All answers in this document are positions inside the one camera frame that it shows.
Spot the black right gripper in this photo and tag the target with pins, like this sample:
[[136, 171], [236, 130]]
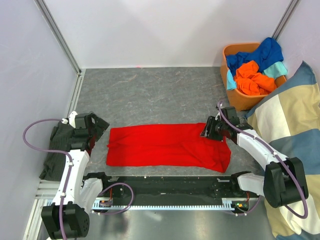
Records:
[[211, 121]]

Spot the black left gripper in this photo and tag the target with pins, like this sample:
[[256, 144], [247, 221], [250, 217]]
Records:
[[103, 124]]

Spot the red t shirt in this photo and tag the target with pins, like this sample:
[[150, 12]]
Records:
[[179, 145]]

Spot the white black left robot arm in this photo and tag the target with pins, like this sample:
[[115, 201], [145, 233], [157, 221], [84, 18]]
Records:
[[67, 217]]

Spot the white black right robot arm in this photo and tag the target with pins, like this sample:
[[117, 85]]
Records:
[[284, 180]]

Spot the orange plastic laundry basket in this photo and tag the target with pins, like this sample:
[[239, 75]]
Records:
[[237, 99]]

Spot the dark green striped folded shirt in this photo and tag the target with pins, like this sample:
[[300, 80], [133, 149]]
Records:
[[54, 163]]

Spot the orange t shirt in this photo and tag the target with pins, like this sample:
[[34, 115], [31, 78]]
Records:
[[251, 82]]

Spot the blue and beige checked pillow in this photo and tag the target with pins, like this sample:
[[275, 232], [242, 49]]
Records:
[[289, 120]]

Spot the blue and teal t shirt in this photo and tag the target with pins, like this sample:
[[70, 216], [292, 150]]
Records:
[[268, 56]]

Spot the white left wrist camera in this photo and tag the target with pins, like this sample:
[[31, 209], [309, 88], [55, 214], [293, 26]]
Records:
[[70, 120]]

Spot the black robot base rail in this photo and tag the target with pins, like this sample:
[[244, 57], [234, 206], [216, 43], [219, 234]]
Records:
[[213, 186]]

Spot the light blue slotted cable duct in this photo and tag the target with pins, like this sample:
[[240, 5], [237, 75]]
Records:
[[225, 205]]

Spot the aluminium corner frame post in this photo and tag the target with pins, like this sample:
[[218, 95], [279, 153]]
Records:
[[46, 13]]

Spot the right aluminium corner post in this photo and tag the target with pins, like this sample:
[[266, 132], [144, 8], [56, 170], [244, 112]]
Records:
[[288, 13]]

